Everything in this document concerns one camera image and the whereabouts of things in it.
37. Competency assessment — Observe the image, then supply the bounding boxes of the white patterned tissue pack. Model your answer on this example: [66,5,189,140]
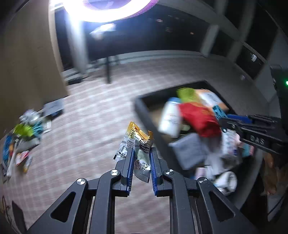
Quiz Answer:
[221,129,240,158]

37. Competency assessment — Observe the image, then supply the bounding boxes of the yellow silver snack packet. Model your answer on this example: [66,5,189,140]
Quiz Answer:
[113,121,154,183]

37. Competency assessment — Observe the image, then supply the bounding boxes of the green plastic comb basket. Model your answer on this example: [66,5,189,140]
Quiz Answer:
[176,87,201,103]

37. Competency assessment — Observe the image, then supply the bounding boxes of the ring light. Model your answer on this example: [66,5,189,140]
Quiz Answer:
[49,1,157,23]

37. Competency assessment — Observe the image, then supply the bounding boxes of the wooden cabinet panel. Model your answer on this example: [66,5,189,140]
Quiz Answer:
[1,1,68,136]

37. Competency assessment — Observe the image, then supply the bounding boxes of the person hand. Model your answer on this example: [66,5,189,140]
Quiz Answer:
[262,153,287,195]

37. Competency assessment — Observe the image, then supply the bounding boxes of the black storage box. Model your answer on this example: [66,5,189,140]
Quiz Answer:
[134,86,263,209]

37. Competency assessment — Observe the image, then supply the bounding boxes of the black table leg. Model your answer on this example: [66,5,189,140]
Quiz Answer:
[105,57,111,84]

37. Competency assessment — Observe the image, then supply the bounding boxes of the white lotion bottle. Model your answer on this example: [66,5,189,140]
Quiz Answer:
[158,97,182,138]

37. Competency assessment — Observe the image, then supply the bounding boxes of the orange white parcel bag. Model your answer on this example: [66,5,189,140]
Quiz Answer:
[195,89,229,112]

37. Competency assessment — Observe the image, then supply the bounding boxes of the grey blue pouch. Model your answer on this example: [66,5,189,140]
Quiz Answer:
[43,98,64,116]

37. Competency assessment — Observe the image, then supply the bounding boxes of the red plastic bag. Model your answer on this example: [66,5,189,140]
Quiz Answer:
[179,102,221,138]

